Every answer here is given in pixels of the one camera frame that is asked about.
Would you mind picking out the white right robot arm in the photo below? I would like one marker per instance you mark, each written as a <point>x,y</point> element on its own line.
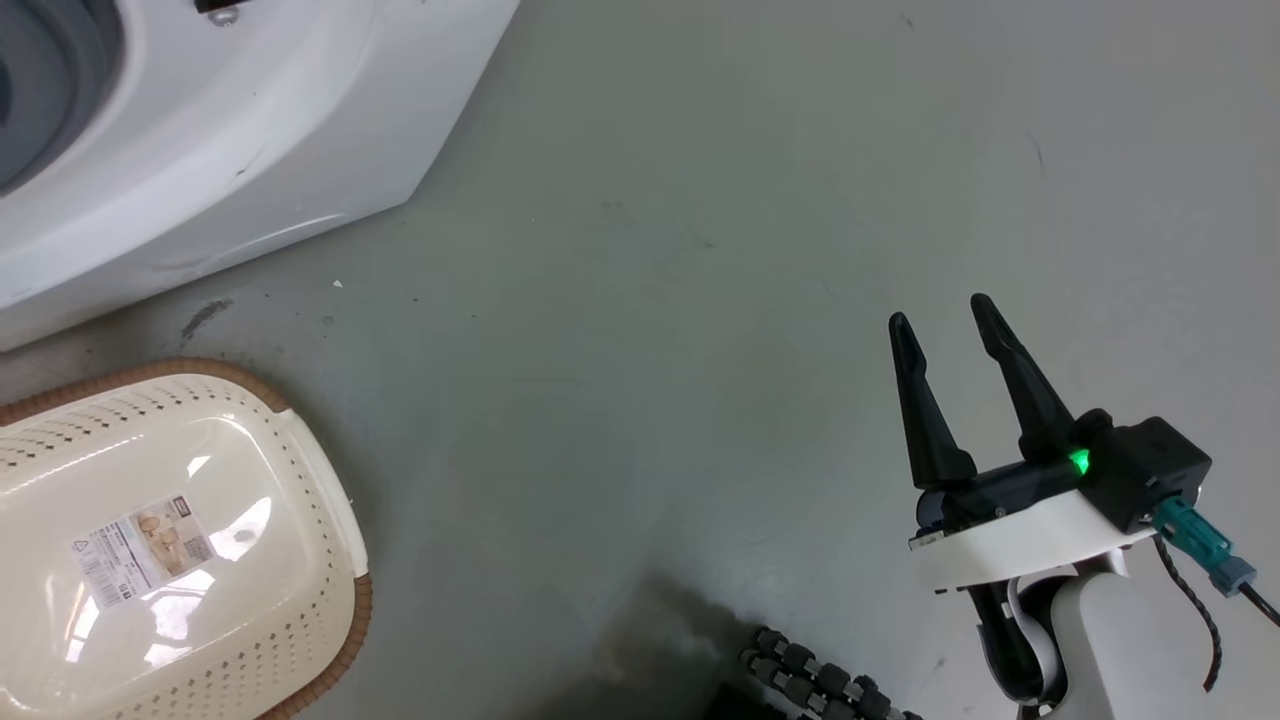
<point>1090,645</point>

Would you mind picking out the white washing machine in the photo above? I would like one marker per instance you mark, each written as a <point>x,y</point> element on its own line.
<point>200,130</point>

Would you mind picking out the cream plastic laundry basket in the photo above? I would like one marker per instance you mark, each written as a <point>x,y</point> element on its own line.
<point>230,560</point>

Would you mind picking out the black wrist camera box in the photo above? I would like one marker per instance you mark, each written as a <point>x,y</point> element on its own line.
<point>1140,470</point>

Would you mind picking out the paper label sticker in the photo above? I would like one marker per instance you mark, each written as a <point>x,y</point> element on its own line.
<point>140,550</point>

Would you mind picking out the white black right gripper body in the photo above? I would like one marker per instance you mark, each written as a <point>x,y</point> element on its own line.
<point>1010,525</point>

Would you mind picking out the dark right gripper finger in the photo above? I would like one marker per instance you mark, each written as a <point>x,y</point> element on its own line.
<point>925,415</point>
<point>1025,385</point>

